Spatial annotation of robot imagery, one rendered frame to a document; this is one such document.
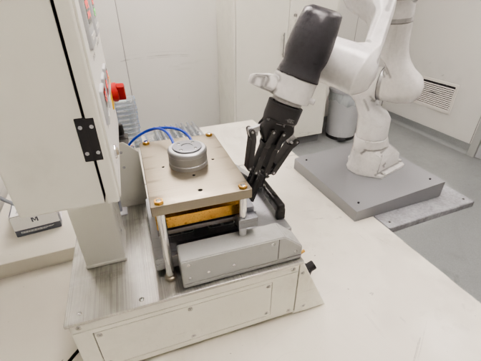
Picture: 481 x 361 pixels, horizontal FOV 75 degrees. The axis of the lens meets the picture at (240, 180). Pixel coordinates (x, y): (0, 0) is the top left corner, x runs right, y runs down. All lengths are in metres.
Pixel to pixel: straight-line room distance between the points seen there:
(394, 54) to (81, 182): 0.95
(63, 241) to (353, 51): 0.90
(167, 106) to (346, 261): 2.51
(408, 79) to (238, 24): 1.84
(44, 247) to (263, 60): 2.32
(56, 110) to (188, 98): 2.78
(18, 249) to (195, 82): 2.41
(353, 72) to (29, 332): 0.90
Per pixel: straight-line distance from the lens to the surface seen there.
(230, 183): 0.59
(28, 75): 0.44
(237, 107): 2.91
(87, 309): 0.67
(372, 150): 1.25
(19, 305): 1.00
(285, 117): 0.65
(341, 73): 0.70
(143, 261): 0.71
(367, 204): 1.15
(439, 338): 0.91
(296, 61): 0.64
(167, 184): 0.60
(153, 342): 0.74
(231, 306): 0.71
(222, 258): 0.61
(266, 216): 0.73
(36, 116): 0.45
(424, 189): 1.30
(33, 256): 1.05
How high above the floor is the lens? 1.42
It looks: 31 degrees down
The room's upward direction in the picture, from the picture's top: straight up
